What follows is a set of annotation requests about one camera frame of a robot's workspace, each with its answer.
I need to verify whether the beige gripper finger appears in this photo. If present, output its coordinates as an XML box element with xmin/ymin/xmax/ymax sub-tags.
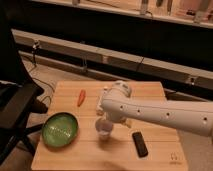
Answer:
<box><xmin>122</xmin><ymin>119</ymin><xmax>132</xmax><ymax>128</ymax></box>

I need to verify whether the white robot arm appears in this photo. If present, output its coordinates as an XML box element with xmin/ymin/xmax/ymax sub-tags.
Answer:
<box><xmin>100</xmin><ymin>81</ymin><xmax>213</xmax><ymax>137</ymax></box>

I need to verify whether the white tube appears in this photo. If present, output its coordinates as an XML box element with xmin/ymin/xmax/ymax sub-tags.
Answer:
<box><xmin>96</xmin><ymin>86</ymin><xmax>108</xmax><ymax>116</ymax></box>

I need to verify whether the black remote control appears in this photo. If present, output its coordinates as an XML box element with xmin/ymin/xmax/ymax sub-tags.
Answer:
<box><xmin>132</xmin><ymin>132</ymin><xmax>148</xmax><ymax>157</ymax></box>

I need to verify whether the orange carrot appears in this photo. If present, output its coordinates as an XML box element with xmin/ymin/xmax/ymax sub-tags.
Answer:
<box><xmin>77</xmin><ymin>90</ymin><xmax>86</xmax><ymax>107</ymax></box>

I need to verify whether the green bowl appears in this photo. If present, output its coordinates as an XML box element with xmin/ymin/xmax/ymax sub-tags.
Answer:
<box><xmin>41</xmin><ymin>112</ymin><xmax>79</xmax><ymax>148</ymax></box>

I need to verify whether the black chair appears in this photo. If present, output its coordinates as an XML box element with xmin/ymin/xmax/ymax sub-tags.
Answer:
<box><xmin>0</xmin><ymin>0</ymin><xmax>48</xmax><ymax>165</ymax></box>

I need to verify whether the black floor cable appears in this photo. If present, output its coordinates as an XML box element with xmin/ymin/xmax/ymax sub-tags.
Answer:
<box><xmin>20</xmin><ymin>54</ymin><xmax>56</xmax><ymax>107</ymax></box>

